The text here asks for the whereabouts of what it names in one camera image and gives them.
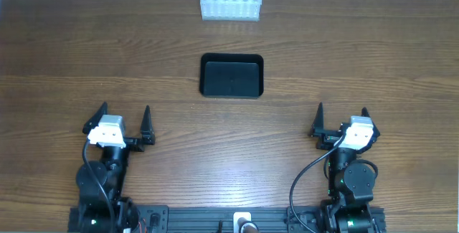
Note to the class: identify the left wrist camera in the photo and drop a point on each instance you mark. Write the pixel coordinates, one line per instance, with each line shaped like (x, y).
(107, 132)

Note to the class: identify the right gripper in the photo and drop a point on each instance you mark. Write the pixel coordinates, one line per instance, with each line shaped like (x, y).
(328, 139)

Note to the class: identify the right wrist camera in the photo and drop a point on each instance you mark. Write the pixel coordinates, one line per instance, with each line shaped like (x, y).
(356, 132)

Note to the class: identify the white test tube rack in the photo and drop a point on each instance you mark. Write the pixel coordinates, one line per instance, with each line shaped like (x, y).
(229, 7)

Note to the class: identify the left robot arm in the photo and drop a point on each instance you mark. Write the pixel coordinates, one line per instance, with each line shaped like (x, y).
(97, 184)

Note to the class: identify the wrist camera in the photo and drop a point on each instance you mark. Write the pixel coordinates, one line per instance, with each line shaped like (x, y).
(107, 132)
(356, 132)

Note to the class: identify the black tray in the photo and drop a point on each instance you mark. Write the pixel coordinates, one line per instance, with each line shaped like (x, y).
(231, 77)

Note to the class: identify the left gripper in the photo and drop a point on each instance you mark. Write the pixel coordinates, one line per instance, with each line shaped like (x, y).
(134, 144)

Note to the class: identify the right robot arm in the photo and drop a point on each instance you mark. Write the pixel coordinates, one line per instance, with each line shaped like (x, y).
(355, 183)

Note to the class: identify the mounting rail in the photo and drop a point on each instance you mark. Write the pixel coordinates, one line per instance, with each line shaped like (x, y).
(201, 220)

